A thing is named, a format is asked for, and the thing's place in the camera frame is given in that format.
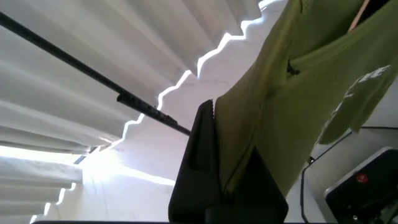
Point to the window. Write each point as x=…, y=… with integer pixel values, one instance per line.
x=37, y=152

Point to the green long-sleeved shirt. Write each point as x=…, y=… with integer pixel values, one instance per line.
x=280, y=109

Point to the white curtain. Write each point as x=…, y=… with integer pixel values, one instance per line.
x=93, y=31
x=28, y=193

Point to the pink clothes hanger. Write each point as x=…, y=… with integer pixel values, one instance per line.
x=357, y=17

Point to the black clothes rack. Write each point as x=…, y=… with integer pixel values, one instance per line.
x=77, y=67

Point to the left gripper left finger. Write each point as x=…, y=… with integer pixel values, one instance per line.
x=199, y=174

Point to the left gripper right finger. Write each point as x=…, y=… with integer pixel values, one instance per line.
x=258, y=199

